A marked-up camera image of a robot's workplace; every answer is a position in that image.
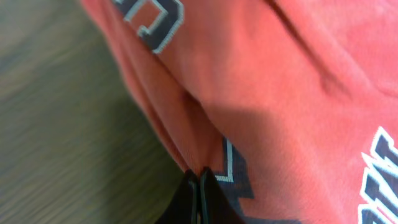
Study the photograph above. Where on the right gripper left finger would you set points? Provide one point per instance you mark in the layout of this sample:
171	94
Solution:
183	208

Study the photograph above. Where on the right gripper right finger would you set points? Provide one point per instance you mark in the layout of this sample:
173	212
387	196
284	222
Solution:
215	208

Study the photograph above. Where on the red printed t-shirt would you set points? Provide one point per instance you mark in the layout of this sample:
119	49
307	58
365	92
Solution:
291	104

